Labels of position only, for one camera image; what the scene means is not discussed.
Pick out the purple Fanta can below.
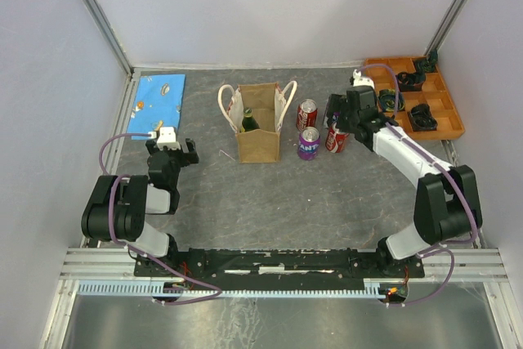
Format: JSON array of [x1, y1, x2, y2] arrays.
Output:
[[297, 127, 320, 160], [323, 111, 339, 129]]

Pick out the red Coca-Cola can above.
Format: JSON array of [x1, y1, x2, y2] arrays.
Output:
[[325, 122, 349, 154], [296, 99, 318, 132]]

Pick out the burlap canvas bag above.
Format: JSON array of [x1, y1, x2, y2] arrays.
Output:
[[217, 80, 298, 163]]

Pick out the green glass bottle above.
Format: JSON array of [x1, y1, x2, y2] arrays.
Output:
[[241, 108, 260, 132]]

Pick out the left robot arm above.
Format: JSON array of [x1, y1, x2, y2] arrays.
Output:
[[81, 138, 199, 275]]

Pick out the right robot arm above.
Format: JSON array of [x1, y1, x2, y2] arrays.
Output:
[[325, 86, 483, 276]]

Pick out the blue yellow rolled sock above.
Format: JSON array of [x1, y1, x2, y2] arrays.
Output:
[[378, 89, 405, 113]]

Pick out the orange compartment tray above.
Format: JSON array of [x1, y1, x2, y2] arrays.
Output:
[[364, 56, 465, 141]]

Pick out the dark rolled sock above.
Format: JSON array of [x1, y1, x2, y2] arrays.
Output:
[[396, 72, 426, 92]]

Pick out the black rolled sock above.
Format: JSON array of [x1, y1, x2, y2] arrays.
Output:
[[408, 103, 438, 132]]

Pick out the blue patterned cloth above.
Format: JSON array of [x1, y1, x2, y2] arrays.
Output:
[[126, 74, 186, 140]]

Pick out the teal rolled sock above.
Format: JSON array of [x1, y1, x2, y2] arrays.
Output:
[[413, 49, 439, 74]]

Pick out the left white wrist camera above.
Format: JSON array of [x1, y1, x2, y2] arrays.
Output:
[[149, 127, 181, 150]]

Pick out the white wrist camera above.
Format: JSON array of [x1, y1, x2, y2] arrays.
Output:
[[149, 127, 181, 150], [350, 69, 375, 89]]

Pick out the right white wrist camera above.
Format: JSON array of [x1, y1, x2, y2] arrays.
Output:
[[350, 69, 375, 89]]

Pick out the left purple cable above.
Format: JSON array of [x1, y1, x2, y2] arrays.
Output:
[[99, 132, 224, 306]]

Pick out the purple cable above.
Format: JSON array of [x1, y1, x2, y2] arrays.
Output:
[[99, 132, 224, 306], [355, 63, 479, 307]]

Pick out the aluminium frame rail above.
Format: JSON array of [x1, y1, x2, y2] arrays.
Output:
[[60, 248, 508, 283]]

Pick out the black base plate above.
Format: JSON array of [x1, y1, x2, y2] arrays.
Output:
[[133, 247, 426, 289]]

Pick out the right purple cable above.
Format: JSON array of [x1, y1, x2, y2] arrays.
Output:
[[355, 63, 479, 307]]

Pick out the light blue cable duct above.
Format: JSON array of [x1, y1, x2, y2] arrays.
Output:
[[76, 280, 389, 298]]

